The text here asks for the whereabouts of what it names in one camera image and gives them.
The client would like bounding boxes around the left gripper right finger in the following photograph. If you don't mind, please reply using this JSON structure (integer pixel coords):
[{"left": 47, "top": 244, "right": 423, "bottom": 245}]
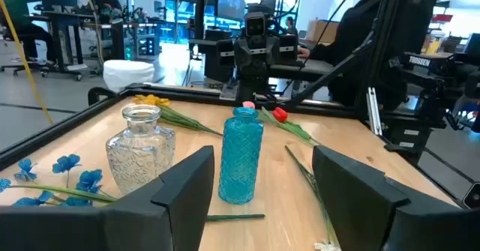
[{"left": 311, "top": 145, "right": 480, "bottom": 251}]

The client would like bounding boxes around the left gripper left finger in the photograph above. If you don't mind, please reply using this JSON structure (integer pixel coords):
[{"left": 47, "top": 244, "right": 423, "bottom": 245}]
[{"left": 0, "top": 145, "right": 215, "bottom": 251}]

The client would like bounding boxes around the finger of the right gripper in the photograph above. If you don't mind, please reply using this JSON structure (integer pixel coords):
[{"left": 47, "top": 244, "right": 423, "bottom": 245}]
[
  {"left": 279, "top": 34, "right": 299, "bottom": 66},
  {"left": 215, "top": 39, "right": 236, "bottom": 69}
]

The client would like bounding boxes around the white flower bunch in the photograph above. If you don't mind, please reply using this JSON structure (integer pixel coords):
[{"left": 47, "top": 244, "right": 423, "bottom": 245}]
[{"left": 283, "top": 145, "right": 343, "bottom": 251}]

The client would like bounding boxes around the red tulip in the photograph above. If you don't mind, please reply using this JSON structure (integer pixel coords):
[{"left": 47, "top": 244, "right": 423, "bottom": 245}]
[{"left": 271, "top": 106, "right": 322, "bottom": 148}]

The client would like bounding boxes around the yellow flower bunch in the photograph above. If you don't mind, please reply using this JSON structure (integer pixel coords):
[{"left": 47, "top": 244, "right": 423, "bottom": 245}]
[{"left": 131, "top": 94, "right": 224, "bottom": 138}]

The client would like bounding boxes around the blue flower bunch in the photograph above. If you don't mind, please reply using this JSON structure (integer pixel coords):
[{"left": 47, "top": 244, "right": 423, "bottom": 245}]
[{"left": 0, "top": 153, "right": 266, "bottom": 223}]

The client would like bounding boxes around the clear glass vase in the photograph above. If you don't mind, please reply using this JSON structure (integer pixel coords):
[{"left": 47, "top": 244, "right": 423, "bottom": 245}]
[{"left": 105, "top": 103, "right": 176, "bottom": 196}]

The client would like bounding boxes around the teal glass vase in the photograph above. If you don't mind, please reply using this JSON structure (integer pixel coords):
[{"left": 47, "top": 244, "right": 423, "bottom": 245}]
[{"left": 217, "top": 106, "right": 265, "bottom": 206}]

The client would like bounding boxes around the black computer case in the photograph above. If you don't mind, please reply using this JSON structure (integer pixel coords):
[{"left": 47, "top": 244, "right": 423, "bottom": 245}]
[{"left": 188, "top": 28, "right": 236, "bottom": 84}]

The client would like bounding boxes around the person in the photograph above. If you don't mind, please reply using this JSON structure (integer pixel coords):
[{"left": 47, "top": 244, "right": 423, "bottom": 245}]
[
  {"left": 284, "top": 16, "right": 300, "bottom": 37},
  {"left": 0, "top": 0, "right": 58, "bottom": 63},
  {"left": 298, "top": 0, "right": 438, "bottom": 109},
  {"left": 93, "top": 0, "right": 124, "bottom": 24}
]

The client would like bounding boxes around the cardboard box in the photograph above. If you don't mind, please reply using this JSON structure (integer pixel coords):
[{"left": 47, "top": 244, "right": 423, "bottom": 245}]
[{"left": 305, "top": 19, "right": 341, "bottom": 44}]

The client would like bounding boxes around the black monitor screen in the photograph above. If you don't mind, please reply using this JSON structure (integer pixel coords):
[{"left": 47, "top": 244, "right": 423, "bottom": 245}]
[{"left": 215, "top": 0, "right": 248, "bottom": 22}]

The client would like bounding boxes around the white bin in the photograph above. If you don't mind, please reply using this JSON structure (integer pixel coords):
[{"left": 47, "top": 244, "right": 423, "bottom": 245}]
[{"left": 102, "top": 59, "right": 156, "bottom": 94}]

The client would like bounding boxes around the black desk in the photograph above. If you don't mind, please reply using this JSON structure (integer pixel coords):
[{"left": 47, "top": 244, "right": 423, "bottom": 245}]
[{"left": 24, "top": 10, "right": 127, "bottom": 82}]

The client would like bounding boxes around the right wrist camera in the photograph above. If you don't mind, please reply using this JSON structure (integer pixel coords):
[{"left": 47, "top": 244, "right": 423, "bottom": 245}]
[{"left": 244, "top": 11, "right": 268, "bottom": 38}]

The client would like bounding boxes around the silver aluminium bracket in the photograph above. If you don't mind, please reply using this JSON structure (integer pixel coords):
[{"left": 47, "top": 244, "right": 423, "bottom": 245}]
[{"left": 366, "top": 86, "right": 384, "bottom": 137}]

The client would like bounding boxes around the yellow cable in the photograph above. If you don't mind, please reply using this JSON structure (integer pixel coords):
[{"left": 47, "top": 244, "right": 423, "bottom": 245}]
[{"left": 0, "top": 0, "right": 55, "bottom": 126}]

